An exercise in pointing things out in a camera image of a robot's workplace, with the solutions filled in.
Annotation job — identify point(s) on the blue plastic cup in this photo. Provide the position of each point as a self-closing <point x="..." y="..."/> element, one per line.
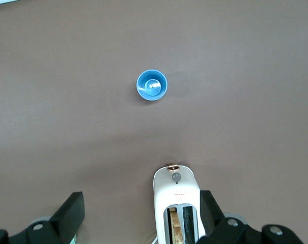
<point x="152" y="85"/>

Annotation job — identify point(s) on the cream white toaster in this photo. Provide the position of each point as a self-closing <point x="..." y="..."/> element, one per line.
<point x="176" y="188"/>

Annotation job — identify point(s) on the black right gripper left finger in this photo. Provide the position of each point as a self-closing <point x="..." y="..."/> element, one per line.
<point x="67" y="216"/>

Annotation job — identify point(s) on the brown table cover mat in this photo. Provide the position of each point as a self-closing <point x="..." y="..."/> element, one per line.
<point x="67" y="101"/>

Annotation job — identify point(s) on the brown toast slice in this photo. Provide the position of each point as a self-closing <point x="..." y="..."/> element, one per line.
<point x="176" y="226"/>

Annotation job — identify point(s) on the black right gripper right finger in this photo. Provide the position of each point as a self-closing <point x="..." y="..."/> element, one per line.
<point x="214" y="223"/>

